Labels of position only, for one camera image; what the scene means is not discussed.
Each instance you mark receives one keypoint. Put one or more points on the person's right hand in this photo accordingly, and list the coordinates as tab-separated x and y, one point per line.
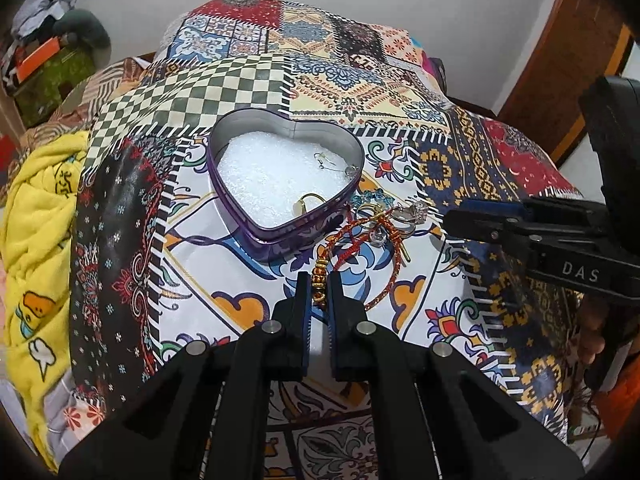
592	332

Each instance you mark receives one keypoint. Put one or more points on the green printed box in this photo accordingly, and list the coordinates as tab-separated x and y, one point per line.
50	77

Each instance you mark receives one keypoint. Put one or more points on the teal beaded jewelry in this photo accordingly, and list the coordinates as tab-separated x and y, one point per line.
369	195

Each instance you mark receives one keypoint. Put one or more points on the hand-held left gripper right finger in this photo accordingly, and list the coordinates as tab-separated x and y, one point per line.
334	312

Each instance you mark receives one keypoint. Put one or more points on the brown wooden door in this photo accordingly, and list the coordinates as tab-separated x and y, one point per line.
565	50

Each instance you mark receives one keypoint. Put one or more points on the purple heart-shaped tin box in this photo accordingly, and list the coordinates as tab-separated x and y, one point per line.
280	180

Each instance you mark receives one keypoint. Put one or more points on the brown striped blanket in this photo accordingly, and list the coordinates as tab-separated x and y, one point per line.
75	97

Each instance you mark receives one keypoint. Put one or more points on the patchwork printed blanket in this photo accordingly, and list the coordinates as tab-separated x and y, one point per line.
350	85

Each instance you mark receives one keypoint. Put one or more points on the dark green cushion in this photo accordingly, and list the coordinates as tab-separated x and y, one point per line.
90	32

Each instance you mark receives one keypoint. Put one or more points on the hook earring with pearl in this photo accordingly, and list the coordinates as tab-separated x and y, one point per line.
324	160

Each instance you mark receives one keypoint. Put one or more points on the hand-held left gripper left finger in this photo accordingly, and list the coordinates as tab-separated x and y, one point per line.
303	312

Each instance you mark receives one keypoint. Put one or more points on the yellow cartoon blanket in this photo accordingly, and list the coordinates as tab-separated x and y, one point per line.
40	220

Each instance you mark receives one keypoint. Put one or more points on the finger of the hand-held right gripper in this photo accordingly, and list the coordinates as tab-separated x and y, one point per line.
475	227
487	205

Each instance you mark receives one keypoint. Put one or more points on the grey and white cloth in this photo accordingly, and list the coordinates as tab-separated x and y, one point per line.
45	10

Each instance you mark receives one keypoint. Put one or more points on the silver stud earring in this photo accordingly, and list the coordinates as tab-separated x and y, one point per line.
352	170

